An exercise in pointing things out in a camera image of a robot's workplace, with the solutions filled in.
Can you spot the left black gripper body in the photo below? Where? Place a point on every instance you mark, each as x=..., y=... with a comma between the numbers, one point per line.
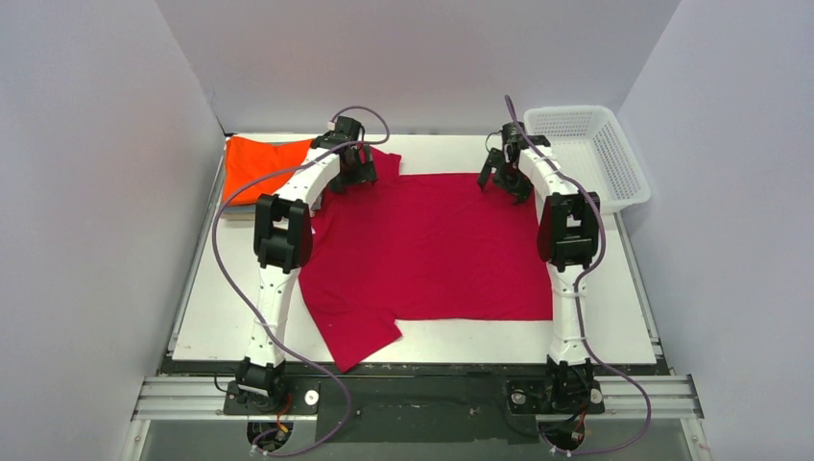
x=359, y=168

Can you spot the red t shirt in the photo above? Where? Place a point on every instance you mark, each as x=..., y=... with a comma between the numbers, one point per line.
x=419, y=248

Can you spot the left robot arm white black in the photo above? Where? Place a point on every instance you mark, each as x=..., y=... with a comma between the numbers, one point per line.
x=283, y=242

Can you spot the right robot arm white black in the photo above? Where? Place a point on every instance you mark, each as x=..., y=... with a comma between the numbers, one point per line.
x=567, y=242

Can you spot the white plastic basket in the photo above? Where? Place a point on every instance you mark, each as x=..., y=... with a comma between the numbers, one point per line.
x=591, y=147

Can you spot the orange folded t shirt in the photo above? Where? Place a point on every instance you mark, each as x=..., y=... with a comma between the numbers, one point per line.
x=247, y=160

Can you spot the grey blue folded t shirt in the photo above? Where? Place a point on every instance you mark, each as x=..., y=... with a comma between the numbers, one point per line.
x=244, y=212

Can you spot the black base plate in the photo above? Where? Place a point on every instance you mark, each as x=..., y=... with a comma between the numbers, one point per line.
x=406, y=404

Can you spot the aluminium rail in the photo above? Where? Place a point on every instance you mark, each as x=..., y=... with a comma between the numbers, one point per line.
x=195, y=398

